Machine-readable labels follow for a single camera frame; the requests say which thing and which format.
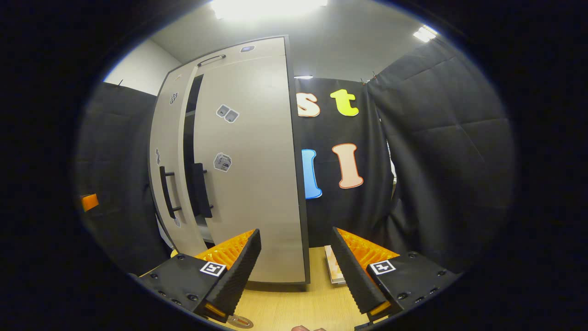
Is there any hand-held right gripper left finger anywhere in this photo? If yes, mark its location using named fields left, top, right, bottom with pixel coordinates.
left=137, top=228, right=262, bottom=322

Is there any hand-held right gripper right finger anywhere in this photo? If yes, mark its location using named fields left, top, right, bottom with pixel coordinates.
left=331, top=227, right=460, bottom=322

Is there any white and grey cabinet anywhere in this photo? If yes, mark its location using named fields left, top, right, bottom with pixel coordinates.
left=148, top=36, right=311, bottom=285

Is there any white cabinet drawer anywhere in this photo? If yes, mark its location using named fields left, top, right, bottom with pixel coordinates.
left=177, top=37, right=288, bottom=74

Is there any black backdrop cloth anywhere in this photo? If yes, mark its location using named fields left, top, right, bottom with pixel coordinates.
left=76, top=39, right=515, bottom=276

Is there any small ceiling light panel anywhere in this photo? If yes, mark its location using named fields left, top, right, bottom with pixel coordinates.
left=413, top=25, right=438, bottom=43

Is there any large ceiling light panel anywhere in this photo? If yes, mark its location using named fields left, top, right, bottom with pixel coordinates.
left=209, top=0, right=329, bottom=21

